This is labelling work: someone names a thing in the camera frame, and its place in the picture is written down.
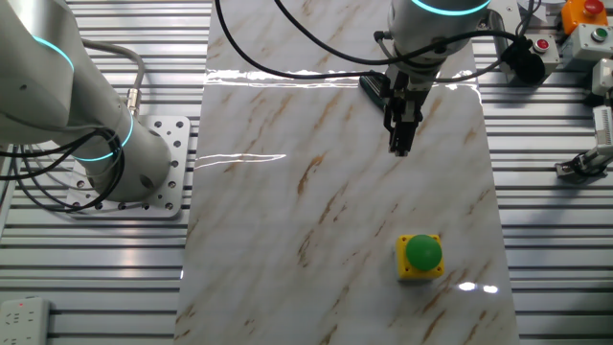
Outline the grey cable with metal plug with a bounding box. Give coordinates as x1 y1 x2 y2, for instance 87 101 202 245
80 38 147 119

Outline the white ribbed device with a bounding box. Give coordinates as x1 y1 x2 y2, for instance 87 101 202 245
592 104 613 150

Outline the long black cable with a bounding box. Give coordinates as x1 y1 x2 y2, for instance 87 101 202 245
214 0 384 81
273 0 521 67

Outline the plain grey switch box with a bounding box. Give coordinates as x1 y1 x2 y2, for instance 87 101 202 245
591 57 613 97

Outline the metal clamp bracket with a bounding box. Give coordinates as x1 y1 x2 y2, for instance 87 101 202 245
554 145 613 185

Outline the black base cable bundle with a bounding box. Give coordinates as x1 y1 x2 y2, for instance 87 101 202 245
0 126 127 215

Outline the dark teal black box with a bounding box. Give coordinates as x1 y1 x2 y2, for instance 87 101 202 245
358 72 392 112

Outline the black cable clip lump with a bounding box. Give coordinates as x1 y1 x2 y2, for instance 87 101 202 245
500 36 547 87

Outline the orange box red button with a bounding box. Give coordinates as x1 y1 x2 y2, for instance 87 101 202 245
560 0 609 35

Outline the yellow square block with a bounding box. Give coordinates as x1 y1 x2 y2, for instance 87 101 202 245
395 233 445 282

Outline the grey box red button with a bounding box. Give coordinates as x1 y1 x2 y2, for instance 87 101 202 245
519 33 561 69

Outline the grey box green button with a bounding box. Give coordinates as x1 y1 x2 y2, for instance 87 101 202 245
560 23 613 64

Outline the white marble pattern mat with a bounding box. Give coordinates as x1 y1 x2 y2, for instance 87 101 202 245
172 0 521 345

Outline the white power strip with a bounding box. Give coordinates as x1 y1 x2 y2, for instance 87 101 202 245
0 295 52 345

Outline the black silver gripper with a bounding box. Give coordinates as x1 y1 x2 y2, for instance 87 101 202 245
382 61 436 158

